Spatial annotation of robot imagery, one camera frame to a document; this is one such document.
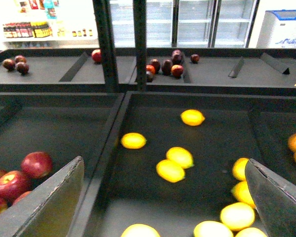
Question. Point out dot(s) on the red apple middle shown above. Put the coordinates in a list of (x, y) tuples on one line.
[(13, 184)]

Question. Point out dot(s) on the yellow lemon bottom corner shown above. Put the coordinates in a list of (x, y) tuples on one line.
[(251, 232)]

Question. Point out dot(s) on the red apple rear shelf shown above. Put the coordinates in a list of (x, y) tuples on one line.
[(96, 56)]

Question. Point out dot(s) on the black shelf upright post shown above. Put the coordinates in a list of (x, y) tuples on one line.
[(102, 12)]

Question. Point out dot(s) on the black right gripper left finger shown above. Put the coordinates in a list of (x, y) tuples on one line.
[(49, 209)]

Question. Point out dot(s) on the dark plum cluster left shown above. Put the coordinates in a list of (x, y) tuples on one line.
[(12, 70)]

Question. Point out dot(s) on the dark plum cluster centre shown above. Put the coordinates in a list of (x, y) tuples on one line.
[(170, 69)]

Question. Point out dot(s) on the glass door refrigerator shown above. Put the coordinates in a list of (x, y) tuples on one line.
[(200, 23)]

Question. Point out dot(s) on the dark plum cluster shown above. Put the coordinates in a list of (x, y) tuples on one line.
[(170, 69), (12, 70)]

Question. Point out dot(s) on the black rear shelf tray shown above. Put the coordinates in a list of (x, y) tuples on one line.
[(219, 70)]

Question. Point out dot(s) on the white chest freezer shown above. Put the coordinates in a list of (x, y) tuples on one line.
[(278, 29)]

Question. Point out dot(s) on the black apple tray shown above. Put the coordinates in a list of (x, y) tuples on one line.
[(66, 126)]

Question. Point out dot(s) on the black tray divider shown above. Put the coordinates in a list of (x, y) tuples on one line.
[(70, 74)]

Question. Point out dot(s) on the black lemon tray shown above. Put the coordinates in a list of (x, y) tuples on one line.
[(129, 190)]

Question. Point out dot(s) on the yellow lemon right edge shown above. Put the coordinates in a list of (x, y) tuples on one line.
[(238, 169)]

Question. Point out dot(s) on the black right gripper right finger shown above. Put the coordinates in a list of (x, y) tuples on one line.
[(275, 199)]

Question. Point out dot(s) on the red apple top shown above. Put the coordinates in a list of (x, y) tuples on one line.
[(37, 164)]

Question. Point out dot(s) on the bottle shelf display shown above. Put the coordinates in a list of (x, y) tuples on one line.
[(57, 23)]

